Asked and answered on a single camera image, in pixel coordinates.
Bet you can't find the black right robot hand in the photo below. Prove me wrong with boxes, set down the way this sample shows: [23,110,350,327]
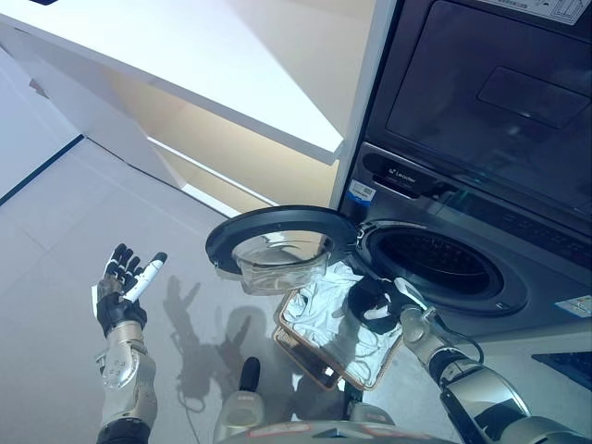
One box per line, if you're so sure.
[347,276,429,335]

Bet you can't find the wicker laundry basket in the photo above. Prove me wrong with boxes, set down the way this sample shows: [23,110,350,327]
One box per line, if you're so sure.
[272,287,402,392]

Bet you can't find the white clothes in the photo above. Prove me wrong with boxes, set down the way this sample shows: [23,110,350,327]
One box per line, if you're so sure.
[282,260,399,381]

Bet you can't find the white cabinet side panel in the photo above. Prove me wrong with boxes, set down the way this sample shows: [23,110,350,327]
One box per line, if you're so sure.
[329,0,399,213]

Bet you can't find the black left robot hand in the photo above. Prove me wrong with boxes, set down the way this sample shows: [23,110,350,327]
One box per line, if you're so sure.
[95,242,168,338]

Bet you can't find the dark grey washing machine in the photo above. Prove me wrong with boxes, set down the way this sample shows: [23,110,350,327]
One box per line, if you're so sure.
[339,0,592,346]

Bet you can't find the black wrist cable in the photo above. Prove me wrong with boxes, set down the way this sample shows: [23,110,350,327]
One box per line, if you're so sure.
[432,317,485,366]

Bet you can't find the silver robot leg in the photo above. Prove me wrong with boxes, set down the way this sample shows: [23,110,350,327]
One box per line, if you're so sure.
[216,356,267,441]

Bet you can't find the silver robot torso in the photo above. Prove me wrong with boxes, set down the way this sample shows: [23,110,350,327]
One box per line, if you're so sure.
[216,401,445,444]

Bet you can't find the round washing machine door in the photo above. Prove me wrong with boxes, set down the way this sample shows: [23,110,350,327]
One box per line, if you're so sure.
[204,204,356,297]

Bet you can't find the white shelf cabinet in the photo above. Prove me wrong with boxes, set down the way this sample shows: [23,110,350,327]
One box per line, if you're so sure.
[0,0,398,219]

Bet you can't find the dark floor mat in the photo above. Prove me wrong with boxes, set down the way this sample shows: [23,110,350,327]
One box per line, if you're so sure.
[530,351,592,392]

